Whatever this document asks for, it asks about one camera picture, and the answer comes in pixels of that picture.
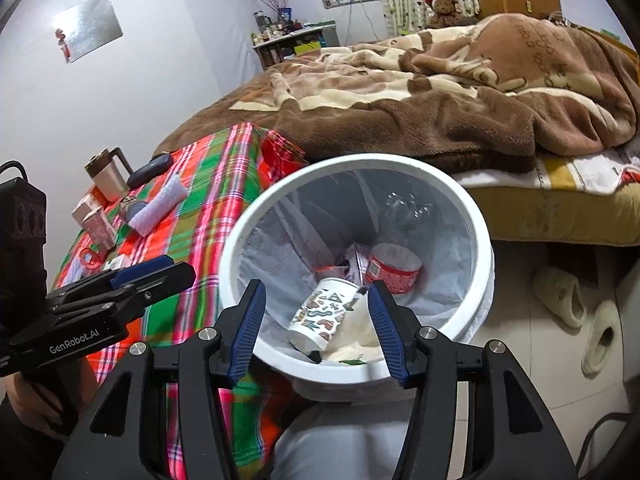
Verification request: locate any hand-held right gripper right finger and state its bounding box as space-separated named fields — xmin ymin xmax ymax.
xmin=366 ymin=280 xmax=578 ymax=480

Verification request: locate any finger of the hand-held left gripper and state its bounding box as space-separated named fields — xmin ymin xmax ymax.
xmin=47 ymin=255 xmax=175 ymax=308
xmin=55 ymin=261 xmax=197 ymax=321

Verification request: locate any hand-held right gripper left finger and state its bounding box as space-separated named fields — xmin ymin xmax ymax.
xmin=50 ymin=280 xmax=267 ymax=480

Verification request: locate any clear plastic bottle red label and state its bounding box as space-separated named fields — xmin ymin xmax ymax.
xmin=367 ymin=190 xmax=436 ymax=295

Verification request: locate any red cartoon drink can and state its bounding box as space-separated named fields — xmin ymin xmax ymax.
xmin=120 ymin=196 xmax=148 ymax=221

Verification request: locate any patterned paper cup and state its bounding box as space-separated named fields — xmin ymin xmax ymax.
xmin=288 ymin=276 xmax=368 ymax=353

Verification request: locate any white printed carton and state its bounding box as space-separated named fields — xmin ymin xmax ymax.
xmin=342 ymin=242 xmax=373 ymax=283

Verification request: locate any white round trash bin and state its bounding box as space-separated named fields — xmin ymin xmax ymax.
xmin=218 ymin=152 xmax=496 ymax=401

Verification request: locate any person's left hand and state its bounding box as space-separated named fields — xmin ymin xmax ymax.
xmin=7 ymin=377 xmax=66 ymax=433

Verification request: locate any pink white drink carton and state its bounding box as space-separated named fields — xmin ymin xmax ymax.
xmin=82 ymin=208 xmax=118 ymax=251

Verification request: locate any white orange small box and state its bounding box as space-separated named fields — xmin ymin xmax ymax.
xmin=71 ymin=195 xmax=101 ymax=226

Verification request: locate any red green plaid tablecloth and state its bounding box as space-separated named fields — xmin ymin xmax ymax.
xmin=50 ymin=122 xmax=301 ymax=480

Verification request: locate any dark glasses case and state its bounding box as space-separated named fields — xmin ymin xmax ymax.
xmin=127 ymin=155 xmax=172 ymax=188

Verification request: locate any red checked bag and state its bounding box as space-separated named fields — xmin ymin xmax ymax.
xmin=260 ymin=130 xmax=308 ymax=181

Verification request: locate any bed mattress yellow cover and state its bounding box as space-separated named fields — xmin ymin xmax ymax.
xmin=452 ymin=147 xmax=640 ymax=247

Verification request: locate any brown patterned fleece blanket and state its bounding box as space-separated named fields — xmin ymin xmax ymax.
xmin=152 ymin=12 xmax=640 ymax=173

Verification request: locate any cluttered wooden shelf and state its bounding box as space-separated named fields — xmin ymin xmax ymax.
xmin=251 ymin=22 xmax=341 ymax=68

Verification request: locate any group of toiletry bottles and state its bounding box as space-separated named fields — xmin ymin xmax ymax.
xmin=251 ymin=10 xmax=306 ymax=46

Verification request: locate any teddy bear with red hat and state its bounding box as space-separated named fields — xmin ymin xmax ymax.
xmin=421 ymin=0 xmax=463 ymax=28

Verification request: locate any beige tumbler with handle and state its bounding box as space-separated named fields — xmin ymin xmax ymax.
xmin=84 ymin=147 xmax=135 ymax=201

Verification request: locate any shiny wall panel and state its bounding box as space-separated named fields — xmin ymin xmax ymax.
xmin=52 ymin=0 xmax=124 ymax=64

